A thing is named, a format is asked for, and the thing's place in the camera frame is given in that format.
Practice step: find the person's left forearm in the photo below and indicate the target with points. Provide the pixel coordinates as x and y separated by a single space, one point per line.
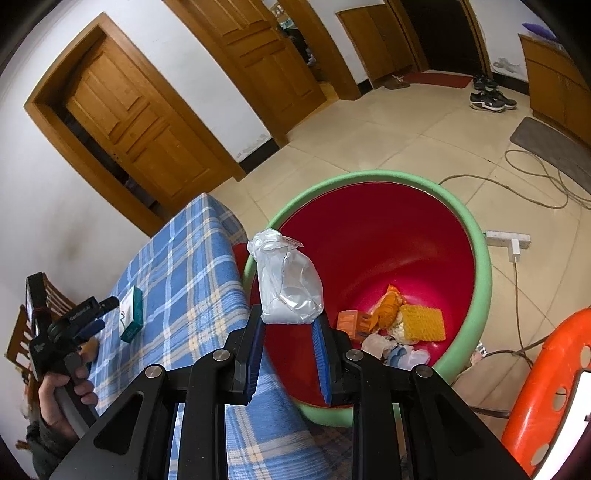
46 454

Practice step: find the person's left hand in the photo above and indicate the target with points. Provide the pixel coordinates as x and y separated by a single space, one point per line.
55 406

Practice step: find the red basin with green rim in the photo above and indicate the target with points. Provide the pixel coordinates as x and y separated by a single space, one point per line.
383 226

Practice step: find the red doormat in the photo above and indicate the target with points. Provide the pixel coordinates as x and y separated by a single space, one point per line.
441 79

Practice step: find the orange small box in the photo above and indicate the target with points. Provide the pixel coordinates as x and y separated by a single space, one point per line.
351 323

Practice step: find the orange plastic stool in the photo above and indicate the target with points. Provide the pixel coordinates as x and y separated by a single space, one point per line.
540 369

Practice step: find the wooden chair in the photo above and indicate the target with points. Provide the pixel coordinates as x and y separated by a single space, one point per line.
18 332

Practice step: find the white power strip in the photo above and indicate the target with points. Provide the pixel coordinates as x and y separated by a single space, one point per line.
501 237

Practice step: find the clear plastic bag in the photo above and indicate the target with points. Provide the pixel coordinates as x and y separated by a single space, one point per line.
286 281

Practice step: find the white charger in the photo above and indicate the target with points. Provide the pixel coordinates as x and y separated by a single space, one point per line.
515 251

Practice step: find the black sneaker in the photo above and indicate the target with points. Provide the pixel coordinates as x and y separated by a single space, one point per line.
485 102
505 99

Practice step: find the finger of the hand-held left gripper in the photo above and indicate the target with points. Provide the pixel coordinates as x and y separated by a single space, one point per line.
87 331
108 307

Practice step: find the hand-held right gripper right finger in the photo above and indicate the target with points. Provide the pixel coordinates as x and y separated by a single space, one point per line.
322 362

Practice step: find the dark shoe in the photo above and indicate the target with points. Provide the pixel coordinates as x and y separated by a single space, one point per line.
479 83
491 83

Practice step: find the yellow foam fruit net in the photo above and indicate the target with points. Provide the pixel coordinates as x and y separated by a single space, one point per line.
422 323

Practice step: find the grey floor mat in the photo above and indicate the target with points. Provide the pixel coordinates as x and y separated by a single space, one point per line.
549 143

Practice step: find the light blue plastic item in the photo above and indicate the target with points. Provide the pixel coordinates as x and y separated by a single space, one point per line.
408 357

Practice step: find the wooden cabinet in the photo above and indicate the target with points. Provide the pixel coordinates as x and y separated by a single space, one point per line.
558 83

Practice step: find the wooden door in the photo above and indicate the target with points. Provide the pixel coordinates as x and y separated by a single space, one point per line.
258 55
138 124

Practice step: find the white paper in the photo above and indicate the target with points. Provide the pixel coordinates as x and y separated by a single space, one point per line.
376 344

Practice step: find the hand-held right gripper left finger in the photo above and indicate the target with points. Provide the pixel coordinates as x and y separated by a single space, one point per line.
255 357

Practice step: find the brown shoes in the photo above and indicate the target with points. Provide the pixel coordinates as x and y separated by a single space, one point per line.
396 83

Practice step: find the purple item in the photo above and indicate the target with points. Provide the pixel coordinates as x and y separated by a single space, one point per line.
540 30

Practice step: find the blue plaid blanket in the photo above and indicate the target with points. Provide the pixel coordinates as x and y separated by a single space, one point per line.
184 277

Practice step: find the orange snack packet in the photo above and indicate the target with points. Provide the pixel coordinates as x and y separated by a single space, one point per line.
388 311

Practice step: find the green and white small box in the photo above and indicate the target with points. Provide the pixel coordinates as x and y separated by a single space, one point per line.
131 316

